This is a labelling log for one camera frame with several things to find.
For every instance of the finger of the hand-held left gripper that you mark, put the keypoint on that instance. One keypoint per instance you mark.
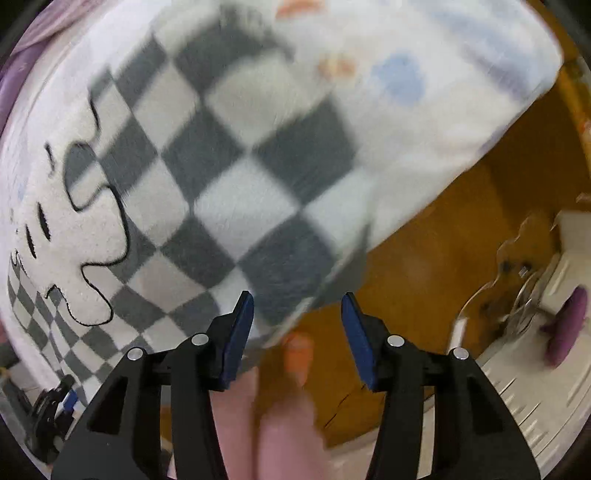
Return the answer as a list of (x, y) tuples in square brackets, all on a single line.
[(57, 392)]

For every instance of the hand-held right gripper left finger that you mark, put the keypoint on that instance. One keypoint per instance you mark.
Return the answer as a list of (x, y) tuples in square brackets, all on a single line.
[(238, 337)]

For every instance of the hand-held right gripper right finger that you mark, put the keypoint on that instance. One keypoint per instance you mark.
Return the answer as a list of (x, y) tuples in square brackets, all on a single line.
[(358, 341)]

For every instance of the orange slipper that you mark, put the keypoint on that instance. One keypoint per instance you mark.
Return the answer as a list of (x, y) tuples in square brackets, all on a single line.
[(298, 357)]

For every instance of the white furniture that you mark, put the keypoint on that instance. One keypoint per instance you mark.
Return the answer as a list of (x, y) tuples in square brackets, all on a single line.
[(531, 392)]

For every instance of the purple chair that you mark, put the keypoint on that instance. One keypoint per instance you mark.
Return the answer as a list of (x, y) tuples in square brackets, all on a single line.
[(568, 327)]

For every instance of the purple floral quilt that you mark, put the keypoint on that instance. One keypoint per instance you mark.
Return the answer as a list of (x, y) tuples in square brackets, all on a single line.
[(14, 87)]

